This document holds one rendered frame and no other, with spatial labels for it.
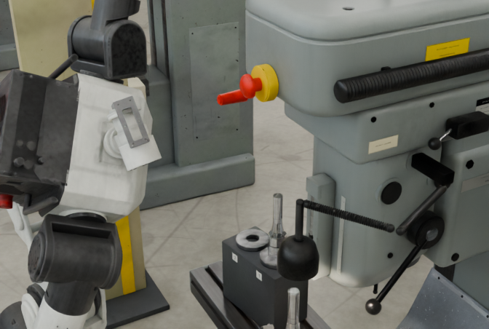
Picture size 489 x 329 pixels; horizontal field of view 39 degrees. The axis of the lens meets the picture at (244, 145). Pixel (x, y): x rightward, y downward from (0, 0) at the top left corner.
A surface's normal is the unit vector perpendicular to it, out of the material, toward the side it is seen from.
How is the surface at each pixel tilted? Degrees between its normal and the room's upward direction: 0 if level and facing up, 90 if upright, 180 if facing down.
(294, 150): 0
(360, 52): 90
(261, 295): 90
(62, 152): 57
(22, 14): 90
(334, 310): 0
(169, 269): 0
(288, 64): 90
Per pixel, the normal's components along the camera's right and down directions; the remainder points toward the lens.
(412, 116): 0.47, 0.40
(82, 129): 0.54, -0.20
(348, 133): -0.88, 0.22
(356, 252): -0.38, 0.42
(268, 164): -0.01, -0.89
